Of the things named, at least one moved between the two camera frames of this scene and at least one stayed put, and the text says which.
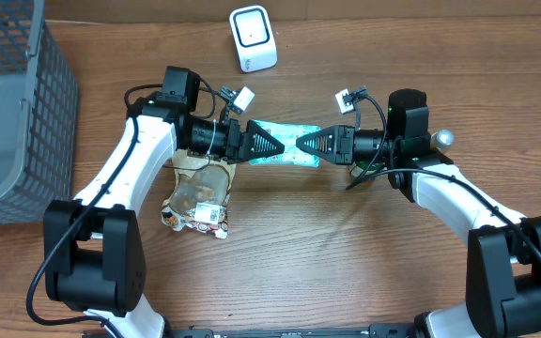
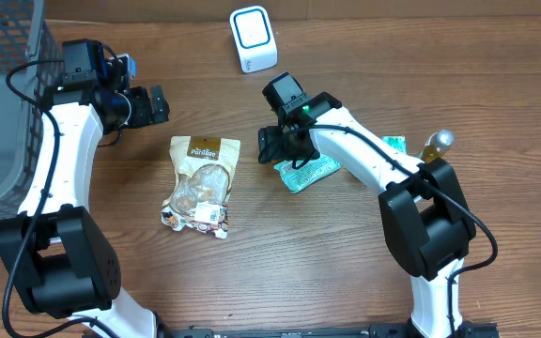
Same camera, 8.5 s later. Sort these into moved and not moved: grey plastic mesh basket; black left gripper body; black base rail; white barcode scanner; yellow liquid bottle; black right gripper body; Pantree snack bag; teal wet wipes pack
Moved: black right gripper body; black left gripper body; teal wet wipes pack
Not moved: Pantree snack bag; white barcode scanner; grey plastic mesh basket; black base rail; yellow liquid bottle
